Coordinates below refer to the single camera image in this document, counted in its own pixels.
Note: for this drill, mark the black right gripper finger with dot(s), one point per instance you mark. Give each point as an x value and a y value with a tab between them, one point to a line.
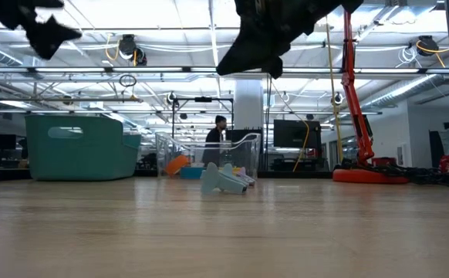
274	69
251	54

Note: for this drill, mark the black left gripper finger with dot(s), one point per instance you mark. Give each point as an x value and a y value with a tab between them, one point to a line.
51	34

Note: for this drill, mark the yellow tape roll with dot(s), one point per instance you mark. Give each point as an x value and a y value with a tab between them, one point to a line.
237	169

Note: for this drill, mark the purple staple remover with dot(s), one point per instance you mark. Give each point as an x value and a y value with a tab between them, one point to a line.
245	175

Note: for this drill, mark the blue tape roll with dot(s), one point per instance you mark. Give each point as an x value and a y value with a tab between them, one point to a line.
190	173

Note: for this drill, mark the orange tape roll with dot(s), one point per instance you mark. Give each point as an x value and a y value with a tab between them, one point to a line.
176	165

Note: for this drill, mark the black desktop monitor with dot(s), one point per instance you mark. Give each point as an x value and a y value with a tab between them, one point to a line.
296	133

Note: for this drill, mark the red desk lamp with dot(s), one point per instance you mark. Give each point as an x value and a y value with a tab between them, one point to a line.
353	104

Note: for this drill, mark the clear plastic bin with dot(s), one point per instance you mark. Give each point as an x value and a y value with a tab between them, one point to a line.
253	154

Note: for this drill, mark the person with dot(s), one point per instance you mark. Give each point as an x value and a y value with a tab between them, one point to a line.
213	143

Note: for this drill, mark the small desktop monitor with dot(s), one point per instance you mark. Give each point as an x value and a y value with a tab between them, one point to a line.
2	141

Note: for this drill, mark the teal plastic bin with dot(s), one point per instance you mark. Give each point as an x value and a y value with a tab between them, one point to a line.
85	158

